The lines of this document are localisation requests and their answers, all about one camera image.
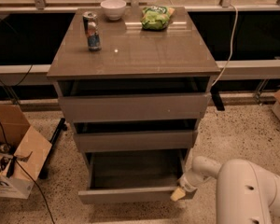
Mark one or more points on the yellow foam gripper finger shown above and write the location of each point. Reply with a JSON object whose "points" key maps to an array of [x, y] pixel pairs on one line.
{"points": [[178, 194]]}

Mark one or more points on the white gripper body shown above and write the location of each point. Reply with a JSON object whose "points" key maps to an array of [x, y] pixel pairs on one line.
{"points": [[187, 182]]}

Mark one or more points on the grey bottom drawer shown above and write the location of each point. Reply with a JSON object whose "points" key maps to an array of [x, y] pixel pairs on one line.
{"points": [[133, 176]]}

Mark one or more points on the grey drawer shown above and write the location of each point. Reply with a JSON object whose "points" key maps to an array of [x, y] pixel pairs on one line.
{"points": [[133, 176], [103, 142], [134, 107]]}

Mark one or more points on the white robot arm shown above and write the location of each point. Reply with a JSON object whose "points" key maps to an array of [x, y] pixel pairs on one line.
{"points": [[245, 194]]}

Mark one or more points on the grey middle drawer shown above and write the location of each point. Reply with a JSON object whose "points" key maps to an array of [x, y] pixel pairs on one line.
{"points": [[103, 142]]}

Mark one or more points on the grey top drawer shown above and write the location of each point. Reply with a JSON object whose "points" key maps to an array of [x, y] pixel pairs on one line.
{"points": [[134, 107]]}

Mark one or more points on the grey drawer cabinet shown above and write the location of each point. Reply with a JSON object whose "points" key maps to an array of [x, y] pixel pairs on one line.
{"points": [[133, 61]]}

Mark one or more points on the open cardboard box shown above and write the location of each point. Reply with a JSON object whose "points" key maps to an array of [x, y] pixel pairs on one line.
{"points": [[29, 146]]}

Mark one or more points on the black stand leg right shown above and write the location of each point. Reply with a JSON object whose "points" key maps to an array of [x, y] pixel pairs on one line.
{"points": [[217, 99]]}

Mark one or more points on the black stand leg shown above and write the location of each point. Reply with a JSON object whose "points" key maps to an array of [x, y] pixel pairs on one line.
{"points": [[217, 99], [53, 140]]}

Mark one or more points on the black stand leg left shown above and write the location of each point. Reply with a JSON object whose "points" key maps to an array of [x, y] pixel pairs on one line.
{"points": [[53, 140]]}

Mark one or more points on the green chip bag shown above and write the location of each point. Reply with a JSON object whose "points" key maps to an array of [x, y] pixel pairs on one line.
{"points": [[156, 18]]}

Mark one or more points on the white bowl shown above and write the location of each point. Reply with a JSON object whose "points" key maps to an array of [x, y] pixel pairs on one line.
{"points": [[113, 9]]}

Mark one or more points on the blue drink can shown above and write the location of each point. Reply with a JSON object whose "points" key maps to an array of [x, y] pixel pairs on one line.
{"points": [[90, 21]]}

